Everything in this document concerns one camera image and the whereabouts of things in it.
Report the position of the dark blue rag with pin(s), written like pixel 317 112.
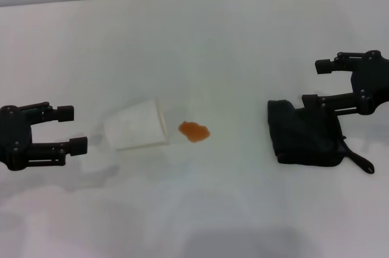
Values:
pixel 301 139

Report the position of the brown water stain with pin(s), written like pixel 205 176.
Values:
pixel 194 131

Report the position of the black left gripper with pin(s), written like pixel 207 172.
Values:
pixel 15 136

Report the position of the white paper cup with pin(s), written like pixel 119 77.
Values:
pixel 135 126

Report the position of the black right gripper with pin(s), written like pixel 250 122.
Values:
pixel 372 85

